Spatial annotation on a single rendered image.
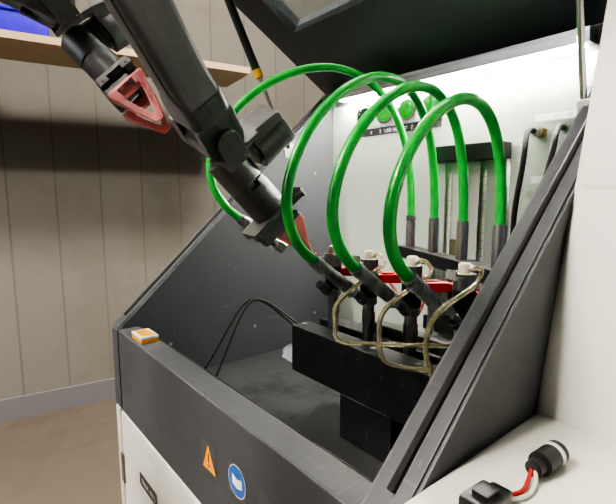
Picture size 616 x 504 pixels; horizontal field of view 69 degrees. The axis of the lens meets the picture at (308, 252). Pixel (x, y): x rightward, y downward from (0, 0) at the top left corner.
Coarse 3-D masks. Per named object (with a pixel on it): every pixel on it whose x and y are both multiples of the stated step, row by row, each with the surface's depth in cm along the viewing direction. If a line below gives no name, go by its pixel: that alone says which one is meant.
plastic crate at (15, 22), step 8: (0, 8) 179; (8, 8) 180; (0, 16) 180; (8, 16) 181; (16, 16) 182; (24, 16) 184; (0, 24) 180; (8, 24) 181; (16, 24) 183; (24, 24) 184; (32, 24) 185; (40, 24) 187; (24, 32) 184; (32, 32) 186; (40, 32) 187; (48, 32) 191
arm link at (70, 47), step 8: (80, 24) 72; (88, 24) 73; (96, 24) 73; (72, 32) 71; (80, 32) 71; (88, 32) 72; (96, 32) 75; (104, 32) 73; (64, 40) 71; (72, 40) 71; (80, 40) 71; (88, 40) 71; (96, 40) 72; (104, 40) 75; (112, 40) 74; (64, 48) 72; (72, 48) 71; (80, 48) 71; (88, 48) 71; (72, 56) 72; (80, 56) 71; (80, 64) 72
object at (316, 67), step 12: (288, 72) 74; (300, 72) 75; (312, 72) 76; (336, 72) 78; (348, 72) 78; (360, 72) 78; (264, 84) 74; (372, 84) 79; (252, 96) 73; (240, 108) 73; (396, 120) 82; (408, 180) 84; (216, 192) 73; (408, 192) 84; (228, 204) 74; (408, 204) 85; (240, 216) 75; (408, 216) 85
